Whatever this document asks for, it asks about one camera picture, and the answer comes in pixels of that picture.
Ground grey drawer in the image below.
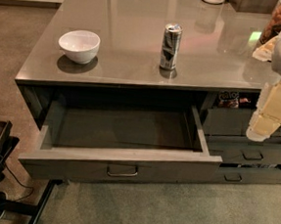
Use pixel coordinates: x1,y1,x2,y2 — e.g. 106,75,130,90
202,108,281,137
20,95,222,183
208,141,281,165
211,167,281,185

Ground snack bags in drawer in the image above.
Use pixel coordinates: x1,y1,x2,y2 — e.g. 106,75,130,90
216,91,258,109

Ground glass jar of nuts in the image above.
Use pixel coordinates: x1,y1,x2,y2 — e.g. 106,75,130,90
258,0,281,44

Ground brown box on counter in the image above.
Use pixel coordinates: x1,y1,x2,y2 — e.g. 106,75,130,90
228,0,278,14

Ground silver black drink can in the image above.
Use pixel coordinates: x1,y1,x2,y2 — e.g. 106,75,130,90
160,23,183,70

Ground white ceramic bowl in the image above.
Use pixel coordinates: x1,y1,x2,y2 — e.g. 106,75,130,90
58,30,101,64

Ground grey cabinet counter frame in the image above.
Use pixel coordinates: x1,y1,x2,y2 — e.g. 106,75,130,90
11,0,281,152

